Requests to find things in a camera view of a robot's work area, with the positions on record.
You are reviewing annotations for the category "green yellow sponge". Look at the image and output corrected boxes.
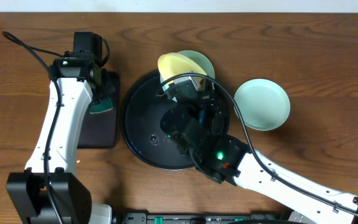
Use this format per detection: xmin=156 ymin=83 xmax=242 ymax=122
xmin=89 ymin=98 xmax=113 ymax=114

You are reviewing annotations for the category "light green plate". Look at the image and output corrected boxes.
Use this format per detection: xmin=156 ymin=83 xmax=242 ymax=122
xmin=234 ymin=78 xmax=291 ymax=131
xmin=174 ymin=50 xmax=215 ymax=78

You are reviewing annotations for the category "yellow plate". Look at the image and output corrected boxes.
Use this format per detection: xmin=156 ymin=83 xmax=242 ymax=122
xmin=157 ymin=52 xmax=207 ymax=83

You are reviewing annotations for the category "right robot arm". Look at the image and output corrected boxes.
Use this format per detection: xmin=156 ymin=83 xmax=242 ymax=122
xmin=157 ymin=84 xmax=358 ymax=223

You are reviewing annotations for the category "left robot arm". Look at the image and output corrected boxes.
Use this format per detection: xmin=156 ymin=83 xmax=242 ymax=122
xmin=6 ymin=51 xmax=114 ymax=223

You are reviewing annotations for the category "round black tray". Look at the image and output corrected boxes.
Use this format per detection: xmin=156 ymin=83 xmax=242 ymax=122
xmin=120 ymin=70 xmax=229 ymax=170

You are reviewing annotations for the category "rectangular black tray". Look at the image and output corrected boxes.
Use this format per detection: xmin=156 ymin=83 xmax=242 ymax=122
xmin=78 ymin=73 xmax=120 ymax=149

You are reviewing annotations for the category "right black cable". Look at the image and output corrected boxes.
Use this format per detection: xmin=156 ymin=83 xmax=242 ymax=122
xmin=158 ymin=72 xmax=358 ymax=217

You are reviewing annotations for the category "black cable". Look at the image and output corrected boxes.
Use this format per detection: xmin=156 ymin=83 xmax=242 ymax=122
xmin=158 ymin=72 xmax=358 ymax=217
xmin=1 ymin=30 xmax=111 ymax=224

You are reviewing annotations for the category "left black cable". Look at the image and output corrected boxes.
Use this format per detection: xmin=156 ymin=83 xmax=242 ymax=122
xmin=1 ymin=30 xmax=111 ymax=224

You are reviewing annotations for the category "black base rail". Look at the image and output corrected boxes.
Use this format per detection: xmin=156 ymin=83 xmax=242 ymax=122
xmin=112 ymin=212 xmax=289 ymax=224

